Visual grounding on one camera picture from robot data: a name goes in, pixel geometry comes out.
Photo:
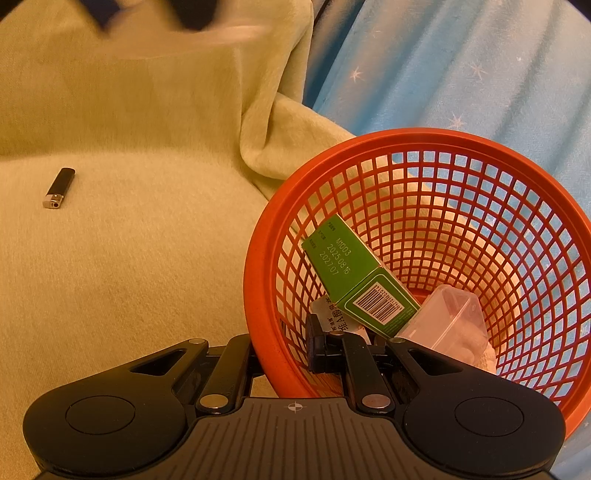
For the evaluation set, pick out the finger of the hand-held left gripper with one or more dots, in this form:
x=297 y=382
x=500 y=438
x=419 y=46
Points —
x=102 y=11
x=196 y=14

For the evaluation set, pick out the clear plastic cup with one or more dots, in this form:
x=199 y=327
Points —
x=443 y=318

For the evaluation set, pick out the blue star-print curtain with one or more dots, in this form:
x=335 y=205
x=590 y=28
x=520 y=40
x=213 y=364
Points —
x=415 y=69

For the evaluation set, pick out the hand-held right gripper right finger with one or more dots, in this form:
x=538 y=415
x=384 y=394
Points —
x=319 y=348

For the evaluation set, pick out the white printed cardboard box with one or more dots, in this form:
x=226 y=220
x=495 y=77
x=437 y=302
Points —
x=333 y=321

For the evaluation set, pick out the white tissue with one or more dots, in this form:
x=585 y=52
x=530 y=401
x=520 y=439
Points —
x=471 y=350

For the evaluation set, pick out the green cardboard box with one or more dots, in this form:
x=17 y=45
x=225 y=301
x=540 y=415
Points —
x=351 y=277

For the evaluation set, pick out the black lighter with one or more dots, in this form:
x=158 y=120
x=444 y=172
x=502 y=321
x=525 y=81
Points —
x=59 y=187

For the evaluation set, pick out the orange plastic mesh basket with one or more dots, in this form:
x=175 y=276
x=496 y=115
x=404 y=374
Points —
x=261 y=286

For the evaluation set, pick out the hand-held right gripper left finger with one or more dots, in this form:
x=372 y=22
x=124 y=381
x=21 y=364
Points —
x=231 y=369

